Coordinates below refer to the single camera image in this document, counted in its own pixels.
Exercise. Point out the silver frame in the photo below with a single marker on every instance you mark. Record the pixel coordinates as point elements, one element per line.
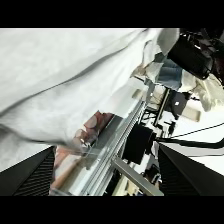
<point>110,156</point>

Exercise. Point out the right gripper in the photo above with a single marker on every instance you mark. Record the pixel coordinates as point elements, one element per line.
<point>191,58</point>

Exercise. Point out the grey T-shirt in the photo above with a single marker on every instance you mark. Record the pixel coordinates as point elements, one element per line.
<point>66,83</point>

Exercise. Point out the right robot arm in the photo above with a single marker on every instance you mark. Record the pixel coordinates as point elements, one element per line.
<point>138,143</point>

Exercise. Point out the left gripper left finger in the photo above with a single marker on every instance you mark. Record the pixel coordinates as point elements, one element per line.
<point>26,176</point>

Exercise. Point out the heap of clothes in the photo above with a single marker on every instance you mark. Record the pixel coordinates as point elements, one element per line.
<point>173,76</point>

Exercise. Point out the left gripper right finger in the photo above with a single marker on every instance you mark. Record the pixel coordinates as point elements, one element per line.
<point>190,176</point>

